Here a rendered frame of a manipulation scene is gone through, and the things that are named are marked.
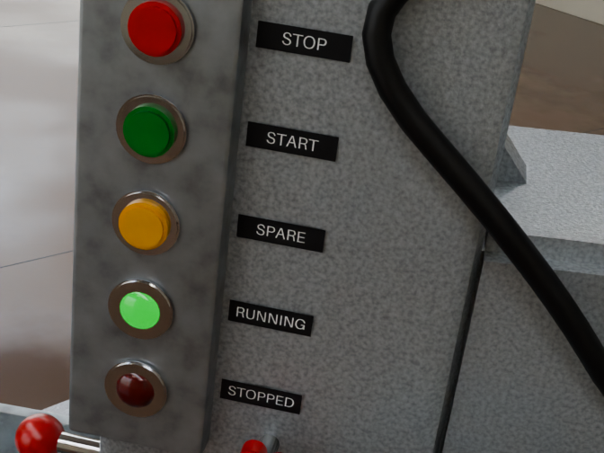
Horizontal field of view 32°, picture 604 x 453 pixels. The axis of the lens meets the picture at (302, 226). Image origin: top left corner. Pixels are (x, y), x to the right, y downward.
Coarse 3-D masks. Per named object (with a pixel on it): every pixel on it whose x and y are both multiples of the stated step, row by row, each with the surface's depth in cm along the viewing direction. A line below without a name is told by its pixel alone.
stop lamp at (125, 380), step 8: (128, 376) 57; (136, 376) 57; (120, 384) 57; (128, 384) 57; (136, 384) 57; (144, 384) 57; (120, 392) 57; (128, 392) 57; (136, 392) 57; (144, 392) 57; (152, 392) 57; (128, 400) 57; (136, 400) 57; (144, 400) 57; (152, 400) 57
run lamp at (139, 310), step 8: (128, 296) 55; (136, 296) 55; (144, 296) 55; (120, 304) 55; (128, 304) 55; (136, 304) 55; (144, 304) 54; (152, 304) 55; (120, 312) 55; (128, 312) 55; (136, 312) 55; (144, 312) 55; (152, 312) 55; (128, 320) 55; (136, 320) 55; (144, 320) 55; (152, 320) 55; (144, 328) 55
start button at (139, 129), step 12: (144, 108) 50; (156, 108) 50; (132, 120) 50; (144, 120) 50; (156, 120) 50; (168, 120) 50; (132, 132) 50; (144, 132) 50; (156, 132) 50; (168, 132) 50; (132, 144) 51; (144, 144) 51; (156, 144) 50; (168, 144) 50; (156, 156) 51
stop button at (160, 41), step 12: (156, 0) 48; (132, 12) 48; (144, 12) 48; (156, 12) 48; (168, 12) 48; (132, 24) 48; (144, 24) 48; (156, 24) 48; (168, 24) 48; (180, 24) 48; (132, 36) 48; (144, 36) 48; (156, 36) 48; (168, 36) 48; (180, 36) 48; (144, 48) 49; (156, 48) 48; (168, 48) 48
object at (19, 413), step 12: (0, 408) 83; (12, 408) 83; (24, 408) 83; (0, 420) 83; (12, 420) 83; (60, 420) 82; (0, 432) 84; (12, 432) 83; (72, 432) 82; (0, 444) 84; (12, 444) 84
